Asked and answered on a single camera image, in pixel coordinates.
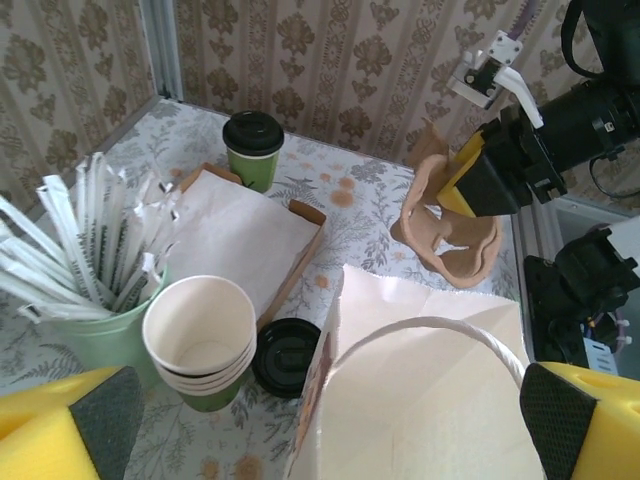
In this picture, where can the white paper napkin stack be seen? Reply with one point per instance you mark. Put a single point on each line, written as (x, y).
(235, 240)

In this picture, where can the floral tablecloth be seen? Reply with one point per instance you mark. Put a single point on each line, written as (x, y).
(350, 235)

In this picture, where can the aluminium corner post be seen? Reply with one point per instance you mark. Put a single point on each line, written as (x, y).
(165, 50)

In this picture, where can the brown pulp cup carrier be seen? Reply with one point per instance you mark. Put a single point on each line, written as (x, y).
(465, 260)

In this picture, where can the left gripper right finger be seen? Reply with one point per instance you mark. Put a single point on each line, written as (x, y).
(575, 425)

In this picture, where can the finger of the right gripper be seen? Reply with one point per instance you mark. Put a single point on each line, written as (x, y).
(485, 190)
(475, 147)

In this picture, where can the paper wrapped straw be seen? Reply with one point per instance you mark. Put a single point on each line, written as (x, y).
(60, 312)
(111, 220)
(135, 287)
(137, 225)
(92, 225)
(30, 235)
(70, 240)

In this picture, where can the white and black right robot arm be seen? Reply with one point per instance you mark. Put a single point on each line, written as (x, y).
(590, 280)

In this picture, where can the green straw holder cup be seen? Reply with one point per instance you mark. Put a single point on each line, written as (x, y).
(110, 340)

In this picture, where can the black plastic cup lid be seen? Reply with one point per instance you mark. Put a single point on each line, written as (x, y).
(252, 132)
(287, 360)

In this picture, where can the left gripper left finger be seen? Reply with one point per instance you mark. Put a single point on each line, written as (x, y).
(50, 430)

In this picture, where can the white printed paper bag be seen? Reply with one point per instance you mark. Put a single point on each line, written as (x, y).
(425, 400)

